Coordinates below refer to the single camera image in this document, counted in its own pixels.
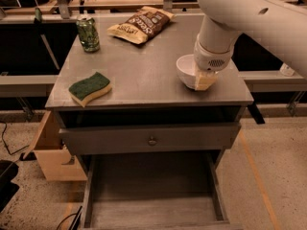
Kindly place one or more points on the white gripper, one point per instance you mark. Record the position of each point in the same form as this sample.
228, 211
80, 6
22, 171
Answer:
210, 58

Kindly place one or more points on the white bowl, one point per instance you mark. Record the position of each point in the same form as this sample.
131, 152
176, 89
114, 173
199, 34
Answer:
186, 71

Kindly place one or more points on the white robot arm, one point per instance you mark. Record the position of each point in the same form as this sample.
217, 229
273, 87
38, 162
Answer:
279, 27

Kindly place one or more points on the brown chip bag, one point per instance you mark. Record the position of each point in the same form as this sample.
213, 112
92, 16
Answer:
142, 26

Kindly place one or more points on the grey cabinet with drawers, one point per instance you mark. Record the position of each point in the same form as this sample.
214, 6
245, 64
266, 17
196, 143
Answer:
132, 185

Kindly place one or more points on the clear sanitizer bottle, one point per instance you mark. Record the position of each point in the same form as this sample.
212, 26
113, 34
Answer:
286, 70

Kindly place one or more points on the round metal drawer knob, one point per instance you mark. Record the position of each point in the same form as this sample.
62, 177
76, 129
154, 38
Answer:
152, 141

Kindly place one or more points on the green yellow sponge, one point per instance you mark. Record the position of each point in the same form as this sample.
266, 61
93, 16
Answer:
89, 89

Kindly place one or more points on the green soda can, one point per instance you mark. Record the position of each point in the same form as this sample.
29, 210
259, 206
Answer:
88, 34

